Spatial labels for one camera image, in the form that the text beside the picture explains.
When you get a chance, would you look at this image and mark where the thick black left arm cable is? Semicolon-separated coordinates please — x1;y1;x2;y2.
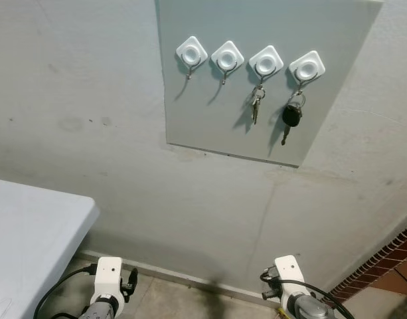
34;265;98;319

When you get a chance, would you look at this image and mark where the white square wall hook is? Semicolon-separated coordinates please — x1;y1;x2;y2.
248;45;285;86
210;41;245;86
175;36;208;80
288;51;325;90

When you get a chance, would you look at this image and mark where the red brick edging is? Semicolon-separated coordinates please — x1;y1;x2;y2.
326;226;407;298

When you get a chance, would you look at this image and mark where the grey skirting strip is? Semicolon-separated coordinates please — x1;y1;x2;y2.
77;251;277;301

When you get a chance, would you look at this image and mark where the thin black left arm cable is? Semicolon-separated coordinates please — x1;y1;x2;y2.
47;310;79;319

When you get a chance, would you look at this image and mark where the white plastic table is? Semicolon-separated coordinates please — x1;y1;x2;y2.
0;177;101;319

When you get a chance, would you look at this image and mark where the grey wall board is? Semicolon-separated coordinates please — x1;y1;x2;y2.
155;0;383;168

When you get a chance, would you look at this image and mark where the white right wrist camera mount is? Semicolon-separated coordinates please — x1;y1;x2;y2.
274;255;307;296

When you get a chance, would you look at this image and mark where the small silver key bunch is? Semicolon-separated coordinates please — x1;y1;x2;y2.
248;83;267;126

